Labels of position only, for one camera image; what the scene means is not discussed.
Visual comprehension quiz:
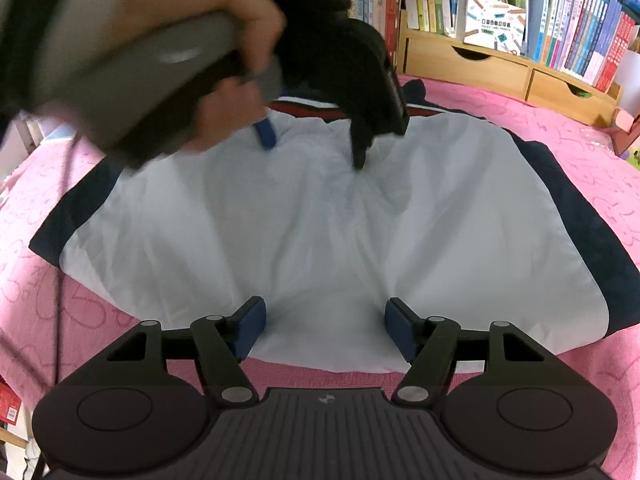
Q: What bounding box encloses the white colourful printed box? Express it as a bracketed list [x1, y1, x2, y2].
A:
[462, 0, 528, 57]

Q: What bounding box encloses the row of paperback books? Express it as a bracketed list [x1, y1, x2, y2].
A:
[400, 0, 640, 93]

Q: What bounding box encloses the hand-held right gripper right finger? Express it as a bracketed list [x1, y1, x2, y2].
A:
[385, 297, 546, 405]

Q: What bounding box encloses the red book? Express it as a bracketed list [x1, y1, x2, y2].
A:
[0, 380, 22, 428]

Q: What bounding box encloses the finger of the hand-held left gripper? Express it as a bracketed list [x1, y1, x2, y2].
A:
[348, 117, 377, 170]
[252, 116, 279, 152]

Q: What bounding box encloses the wooden drawer organizer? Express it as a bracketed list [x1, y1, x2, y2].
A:
[395, 22, 625, 128]

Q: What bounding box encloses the pink wooden toy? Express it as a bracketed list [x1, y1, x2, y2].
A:
[611, 107, 640, 158]

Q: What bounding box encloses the pink rabbit print blanket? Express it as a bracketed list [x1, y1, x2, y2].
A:
[0, 72, 640, 480]

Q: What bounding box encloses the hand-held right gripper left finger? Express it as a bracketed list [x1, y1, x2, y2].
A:
[106, 296, 267, 407]

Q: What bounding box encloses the navy and white jacket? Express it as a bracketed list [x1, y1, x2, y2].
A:
[27, 77, 640, 376]

